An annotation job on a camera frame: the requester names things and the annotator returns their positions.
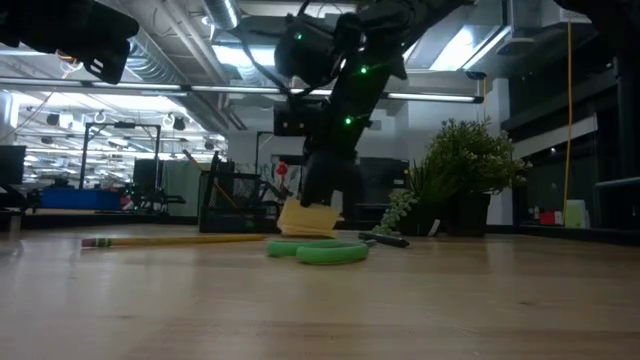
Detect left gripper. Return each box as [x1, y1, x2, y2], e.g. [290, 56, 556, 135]
[54, 0, 141, 86]

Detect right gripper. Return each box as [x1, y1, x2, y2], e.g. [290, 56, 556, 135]
[299, 107, 372, 208]

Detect yellow sticky note pad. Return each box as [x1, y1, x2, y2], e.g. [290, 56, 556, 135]
[276, 197, 342, 239]

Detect green-handled scissors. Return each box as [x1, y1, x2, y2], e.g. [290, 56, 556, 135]
[265, 238, 377, 266]

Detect black marker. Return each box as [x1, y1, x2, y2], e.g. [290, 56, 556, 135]
[357, 231, 412, 249]

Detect thin black pen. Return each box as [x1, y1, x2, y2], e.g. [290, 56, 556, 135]
[205, 151, 222, 201]

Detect yellow pencil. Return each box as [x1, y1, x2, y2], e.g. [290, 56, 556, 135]
[181, 148, 240, 210]
[80, 233, 267, 249]

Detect black mesh desk organizer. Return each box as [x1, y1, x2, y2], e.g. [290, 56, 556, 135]
[197, 169, 282, 235]

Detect black mesh cabinet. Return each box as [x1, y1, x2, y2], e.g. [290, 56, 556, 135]
[359, 157, 411, 221]

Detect long ceiling light bar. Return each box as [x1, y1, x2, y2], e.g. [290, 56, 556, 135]
[0, 77, 485, 104]

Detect bright ceiling light panel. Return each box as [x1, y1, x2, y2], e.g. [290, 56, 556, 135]
[212, 42, 281, 69]

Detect bushy green potted plant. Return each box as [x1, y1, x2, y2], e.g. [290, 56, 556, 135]
[423, 117, 534, 238]

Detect dark computer monitor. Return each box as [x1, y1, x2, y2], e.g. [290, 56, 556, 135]
[0, 144, 27, 186]
[132, 158, 164, 186]

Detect pale green cloth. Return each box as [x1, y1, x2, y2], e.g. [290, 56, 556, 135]
[162, 159, 202, 217]

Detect blue storage bin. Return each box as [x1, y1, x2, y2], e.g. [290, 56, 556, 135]
[40, 187, 124, 211]

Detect pale green box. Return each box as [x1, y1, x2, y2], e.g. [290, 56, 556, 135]
[564, 199, 587, 230]

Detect black gantry frame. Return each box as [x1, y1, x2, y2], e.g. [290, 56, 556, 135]
[78, 121, 163, 191]
[255, 129, 277, 164]

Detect silver ventilation duct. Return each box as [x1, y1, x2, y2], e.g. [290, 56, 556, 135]
[202, 0, 242, 31]

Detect black metal post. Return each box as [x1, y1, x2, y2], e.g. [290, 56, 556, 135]
[612, 47, 640, 231]

